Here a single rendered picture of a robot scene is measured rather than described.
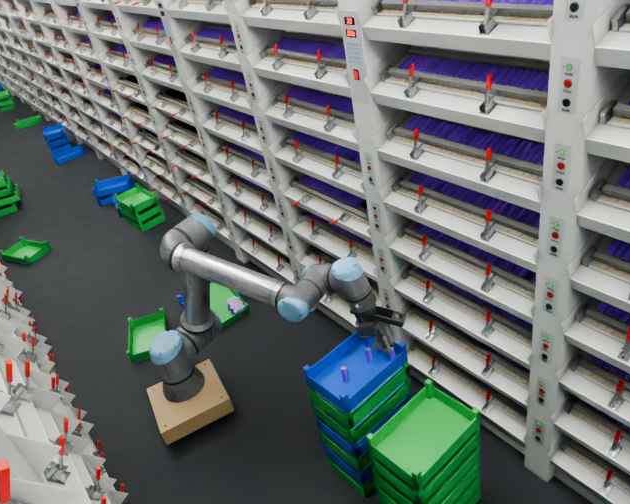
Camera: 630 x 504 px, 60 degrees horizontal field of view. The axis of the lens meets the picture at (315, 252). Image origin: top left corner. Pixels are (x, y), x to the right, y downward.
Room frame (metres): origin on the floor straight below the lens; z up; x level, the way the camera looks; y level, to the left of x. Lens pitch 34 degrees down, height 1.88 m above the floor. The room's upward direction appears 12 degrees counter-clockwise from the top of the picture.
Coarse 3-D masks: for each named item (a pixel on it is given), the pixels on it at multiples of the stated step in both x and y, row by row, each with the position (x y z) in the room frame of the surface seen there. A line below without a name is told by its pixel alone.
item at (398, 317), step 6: (378, 306) 1.36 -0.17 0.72; (372, 312) 1.33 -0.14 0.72; (378, 312) 1.33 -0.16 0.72; (384, 312) 1.33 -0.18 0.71; (390, 312) 1.33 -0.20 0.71; (396, 312) 1.33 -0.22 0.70; (372, 318) 1.32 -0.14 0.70; (378, 318) 1.31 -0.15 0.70; (384, 318) 1.31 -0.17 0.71; (390, 318) 1.30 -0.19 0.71; (396, 318) 1.30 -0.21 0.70; (402, 318) 1.30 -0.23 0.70; (396, 324) 1.29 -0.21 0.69; (402, 324) 1.28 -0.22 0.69
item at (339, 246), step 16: (288, 224) 2.26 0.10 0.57; (304, 224) 2.24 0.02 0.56; (320, 224) 2.17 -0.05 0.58; (320, 240) 2.10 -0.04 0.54; (336, 240) 2.05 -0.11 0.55; (352, 240) 1.91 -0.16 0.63; (336, 256) 1.98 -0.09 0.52; (352, 256) 1.90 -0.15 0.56; (368, 256) 1.87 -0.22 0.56; (368, 272) 1.79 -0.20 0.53
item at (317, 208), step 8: (288, 176) 2.29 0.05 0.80; (296, 176) 2.29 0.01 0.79; (280, 184) 2.26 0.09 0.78; (288, 184) 2.28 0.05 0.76; (288, 192) 2.25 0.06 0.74; (296, 192) 2.23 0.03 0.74; (288, 200) 2.26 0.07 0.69; (296, 200) 2.17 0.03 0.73; (312, 200) 2.12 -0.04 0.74; (304, 208) 2.15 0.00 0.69; (312, 208) 2.07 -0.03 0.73; (320, 208) 2.04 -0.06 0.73; (328, 208) 2.02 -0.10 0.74; (360, 208) 1.92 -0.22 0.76; (320, 216) 2.05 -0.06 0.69; (328, 216) 1.97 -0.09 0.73; (336, 216) 1.95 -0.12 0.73; (336, 224) 1.95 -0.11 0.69; (344, 224) 1.88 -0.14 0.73; (352, 224) 1.86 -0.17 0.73; (360, 224) 1.84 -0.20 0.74; (368, 224) 1.82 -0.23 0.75; (352, 232) 1.87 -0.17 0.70; (360, 232) 1.80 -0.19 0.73; (368, 232) 1.74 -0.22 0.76; (368, 240) 1.78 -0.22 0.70
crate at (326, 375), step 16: (352, 336) 1.44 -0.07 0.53; (336, 352) 1.40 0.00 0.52; (352, 352) 1.41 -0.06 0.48; (384, 352) 1.38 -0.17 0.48; (400, 352) 1.32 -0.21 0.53; (304, 368) 1.31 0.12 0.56; (320, 368) 1.35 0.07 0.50; (336, 368) 1.35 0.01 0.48; (352, 368) 1.34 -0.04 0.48; (368, 368) 1.32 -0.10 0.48; (384, 368) 1.26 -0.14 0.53; (320, 384) 1.25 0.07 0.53; (336, 384) 1.28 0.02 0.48; (352, 384) 1.27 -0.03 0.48; (368, 384) 1.21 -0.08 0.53; (336, 400) 1.18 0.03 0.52; (352, 400) 1.17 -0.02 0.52
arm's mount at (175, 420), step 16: (208, 368) 1.87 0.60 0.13; (160, 384) 1.83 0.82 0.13; (208, 384) 1.76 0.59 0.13; (160, 400) 1.73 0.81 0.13; (192, 400) 1.68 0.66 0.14; (208, 400) 1.66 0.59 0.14; (224, 400) 1.64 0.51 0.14; (160, 416) 1.63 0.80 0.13; (176, 416) 1.61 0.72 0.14; (192, 416) 1.59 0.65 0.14; (208, 416) 1.61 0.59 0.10; (160, 432) 1.54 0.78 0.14; (176, 432) 1.56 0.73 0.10
